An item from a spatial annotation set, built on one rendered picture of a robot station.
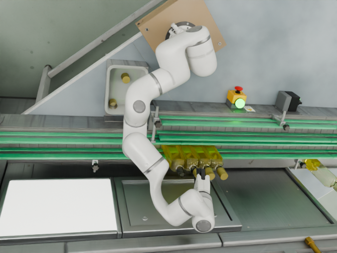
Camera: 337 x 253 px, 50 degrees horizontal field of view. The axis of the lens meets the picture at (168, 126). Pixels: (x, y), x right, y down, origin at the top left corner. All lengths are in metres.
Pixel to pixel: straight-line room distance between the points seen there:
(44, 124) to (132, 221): 0.56
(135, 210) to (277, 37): 1.02
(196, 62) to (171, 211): 0.50
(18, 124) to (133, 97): 0.62
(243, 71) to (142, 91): 0.75
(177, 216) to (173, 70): 0.47
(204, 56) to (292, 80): 0.79
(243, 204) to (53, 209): 0.80
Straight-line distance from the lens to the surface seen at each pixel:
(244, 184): 1.78
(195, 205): 1.15
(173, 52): 1.18
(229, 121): 1.66
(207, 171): 1.47
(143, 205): 1.46
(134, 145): 1.14
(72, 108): 1.67
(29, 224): 1.37
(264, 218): 1.61
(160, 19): 1.49
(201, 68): 1.25
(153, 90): 1.18
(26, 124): 1.60
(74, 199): 1.47
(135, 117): 1.14
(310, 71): 1.97
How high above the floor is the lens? 2.27
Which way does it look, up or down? 59 degrees down
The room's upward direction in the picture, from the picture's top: 154 degrees clockwise
